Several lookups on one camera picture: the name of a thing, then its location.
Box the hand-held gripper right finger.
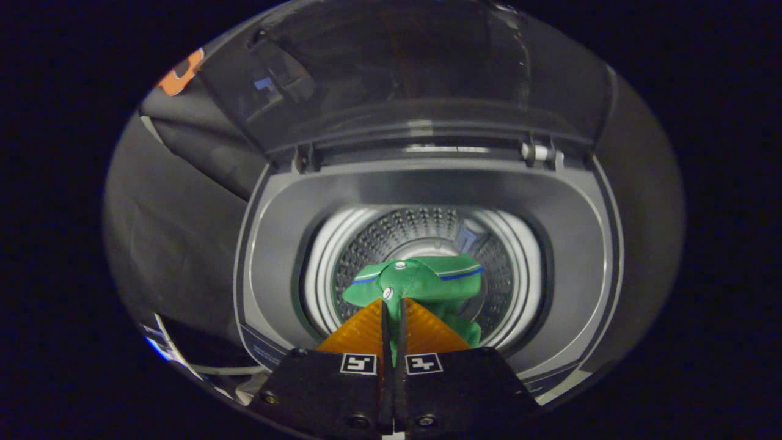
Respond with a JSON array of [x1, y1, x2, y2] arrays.
[[394, 298, 541, 438]]

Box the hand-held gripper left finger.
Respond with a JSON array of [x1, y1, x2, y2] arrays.
[[254, 298, 392, 438]]

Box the green polo shirt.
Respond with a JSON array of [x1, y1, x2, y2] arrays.
[[341, 255, 485, 367]]

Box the grey washing machine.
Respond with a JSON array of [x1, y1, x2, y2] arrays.
[[234, 144, 624, 407]]

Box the dark glass washing machine lid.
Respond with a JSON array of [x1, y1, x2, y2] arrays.
[[199, 0, 615, 172]]

